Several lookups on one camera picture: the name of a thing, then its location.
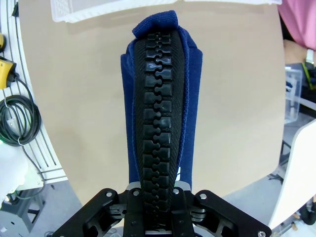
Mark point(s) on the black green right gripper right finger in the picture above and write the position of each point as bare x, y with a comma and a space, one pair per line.
209, 214

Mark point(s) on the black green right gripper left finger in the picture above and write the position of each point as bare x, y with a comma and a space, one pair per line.
111, 212

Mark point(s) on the navy blue zipper pouch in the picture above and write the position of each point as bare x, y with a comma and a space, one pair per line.
192, 98

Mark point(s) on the person's left forearm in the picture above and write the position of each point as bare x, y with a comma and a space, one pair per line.
295, 53

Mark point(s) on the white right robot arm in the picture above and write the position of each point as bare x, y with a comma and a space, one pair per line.
12, 168

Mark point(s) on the grey metal stand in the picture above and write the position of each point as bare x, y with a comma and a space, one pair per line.
14, 217

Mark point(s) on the clear plastic storage box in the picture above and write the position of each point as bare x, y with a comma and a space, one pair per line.
293, 98

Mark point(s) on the black bag with green trim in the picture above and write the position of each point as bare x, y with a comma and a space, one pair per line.
309, 81

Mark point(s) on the yellow emergency stop button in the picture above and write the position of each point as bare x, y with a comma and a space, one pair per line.
6, 72

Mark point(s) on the white wrist watch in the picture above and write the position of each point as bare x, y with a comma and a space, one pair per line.
309, 56

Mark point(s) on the person in pink shirt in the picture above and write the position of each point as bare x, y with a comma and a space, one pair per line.
298, 22

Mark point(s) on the white aluminium rail base plate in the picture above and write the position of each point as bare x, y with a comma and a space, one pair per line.
42, 153

